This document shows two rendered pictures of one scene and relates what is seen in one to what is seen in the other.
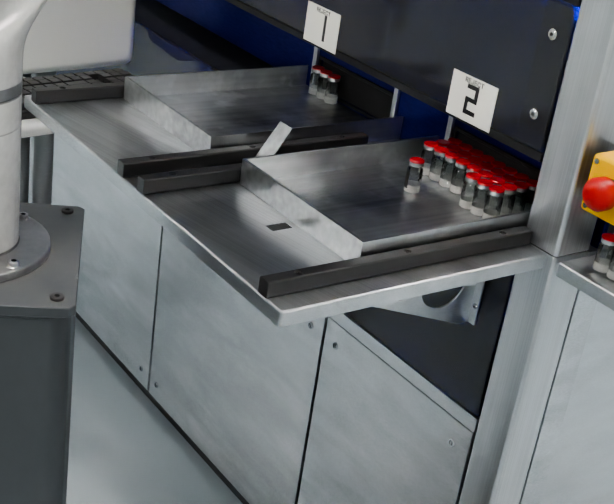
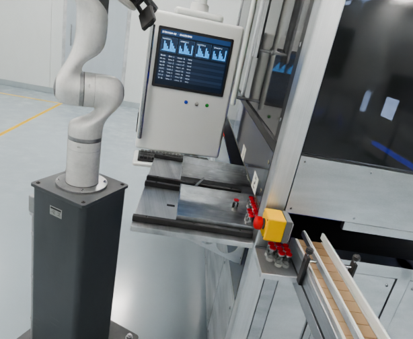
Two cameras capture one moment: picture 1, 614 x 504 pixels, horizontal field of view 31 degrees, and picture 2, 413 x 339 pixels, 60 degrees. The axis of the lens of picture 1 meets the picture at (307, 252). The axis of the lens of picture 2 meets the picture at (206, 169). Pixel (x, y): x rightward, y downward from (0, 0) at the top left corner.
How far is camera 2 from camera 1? 0.75 m
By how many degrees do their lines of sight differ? 31
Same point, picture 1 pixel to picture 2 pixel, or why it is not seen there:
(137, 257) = not seen: hidden behind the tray
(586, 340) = (277, 286)
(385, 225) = (206, 216)
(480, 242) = (226, 230)
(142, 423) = (202, 275)
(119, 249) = not seen: hidden behind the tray
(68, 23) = (196, 141)
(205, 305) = not seen: hidden behind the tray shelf
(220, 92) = (215, 168)
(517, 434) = (241, 311)
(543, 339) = (251, 277)
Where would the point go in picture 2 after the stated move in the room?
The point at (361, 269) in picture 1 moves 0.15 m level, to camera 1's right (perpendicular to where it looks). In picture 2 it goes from (171, 222) to (207, 244)
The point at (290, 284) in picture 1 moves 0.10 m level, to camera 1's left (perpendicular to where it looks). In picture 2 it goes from (141, 218) to (120, 206)
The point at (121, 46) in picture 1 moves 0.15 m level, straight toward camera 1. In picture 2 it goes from (214, 152) to (203, 157)
